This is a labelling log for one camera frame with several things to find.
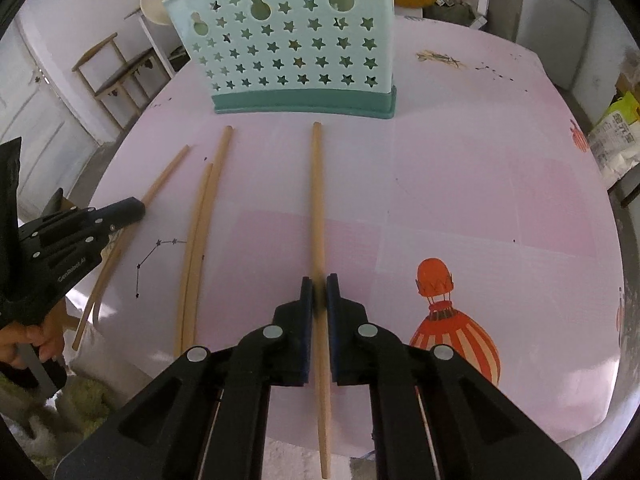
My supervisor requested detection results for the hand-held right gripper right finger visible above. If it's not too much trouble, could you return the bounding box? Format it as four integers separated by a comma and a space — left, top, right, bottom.
326, 274, 583, 480

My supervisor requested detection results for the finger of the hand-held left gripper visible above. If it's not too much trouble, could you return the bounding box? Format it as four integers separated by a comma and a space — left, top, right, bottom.
17, 197, 146, 267

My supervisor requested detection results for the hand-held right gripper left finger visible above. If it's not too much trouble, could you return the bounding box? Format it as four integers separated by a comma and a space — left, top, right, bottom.
55, 276, 315, 480

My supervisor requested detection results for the mint green utensil holder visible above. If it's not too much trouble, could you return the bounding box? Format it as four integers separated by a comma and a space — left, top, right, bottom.
162, 0, 398, 121

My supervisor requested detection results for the person's left hand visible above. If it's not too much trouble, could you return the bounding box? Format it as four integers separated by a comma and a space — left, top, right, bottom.
0, 317, 66, 364

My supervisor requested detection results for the white door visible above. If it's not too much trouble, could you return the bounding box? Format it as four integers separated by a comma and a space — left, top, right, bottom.
0, 15, 98, 221

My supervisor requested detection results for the green fuzzy cloth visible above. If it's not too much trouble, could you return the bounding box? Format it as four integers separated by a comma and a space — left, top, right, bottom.
0, 372, 112, 443

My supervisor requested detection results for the wooden chair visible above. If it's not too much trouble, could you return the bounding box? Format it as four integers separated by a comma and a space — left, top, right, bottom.
72, 32, 173, 131

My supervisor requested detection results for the white bowl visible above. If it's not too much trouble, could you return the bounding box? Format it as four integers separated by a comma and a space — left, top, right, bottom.
140, 0, 188, 27

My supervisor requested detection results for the pile of toothpicks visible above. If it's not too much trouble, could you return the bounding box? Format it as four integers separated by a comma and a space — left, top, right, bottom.
416, 50, 463, 69

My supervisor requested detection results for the white printed bag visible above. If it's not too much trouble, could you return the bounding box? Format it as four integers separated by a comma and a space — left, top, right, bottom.
587, 92, 640, 188

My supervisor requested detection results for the grey refrigerator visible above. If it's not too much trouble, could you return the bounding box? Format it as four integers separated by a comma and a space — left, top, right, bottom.
515, 0, 621, 91

